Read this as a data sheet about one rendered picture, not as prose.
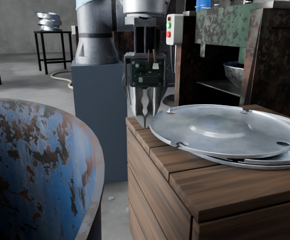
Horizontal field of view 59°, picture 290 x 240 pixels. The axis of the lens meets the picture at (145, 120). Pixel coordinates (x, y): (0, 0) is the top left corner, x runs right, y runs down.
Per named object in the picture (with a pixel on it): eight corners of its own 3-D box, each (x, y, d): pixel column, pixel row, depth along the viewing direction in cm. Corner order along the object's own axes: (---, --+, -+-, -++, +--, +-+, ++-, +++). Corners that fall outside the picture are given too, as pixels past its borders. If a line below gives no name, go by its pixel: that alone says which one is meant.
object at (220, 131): (261, 180, 35) (262, 175, 34) (120, 127, 54) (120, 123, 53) (314, 126, 54) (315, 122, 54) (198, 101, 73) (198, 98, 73)
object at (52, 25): (45, 74, 341) (37, 9, 315) (37, 70, 377) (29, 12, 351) (75, 72, 362) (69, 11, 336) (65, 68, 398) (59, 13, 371)
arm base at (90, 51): (75, 65, 84) (72, 33, 81) (76, 60, 98) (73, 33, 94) (121, 64, 87) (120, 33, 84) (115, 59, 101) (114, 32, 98)
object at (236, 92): (260, 104, 94) (261, 102, 93) (196, 82, 131) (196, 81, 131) (338, 94, 108) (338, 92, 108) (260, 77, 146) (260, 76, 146)
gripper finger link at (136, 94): (128, 135, 49) (127, 88, 46) (130, 125, 55) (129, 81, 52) (145, 135, 49) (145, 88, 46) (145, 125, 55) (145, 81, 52)
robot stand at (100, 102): (82, 186, 97) (70, 65, 82) (81, 164, 114) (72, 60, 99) (129, 180, 101) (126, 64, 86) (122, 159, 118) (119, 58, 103)
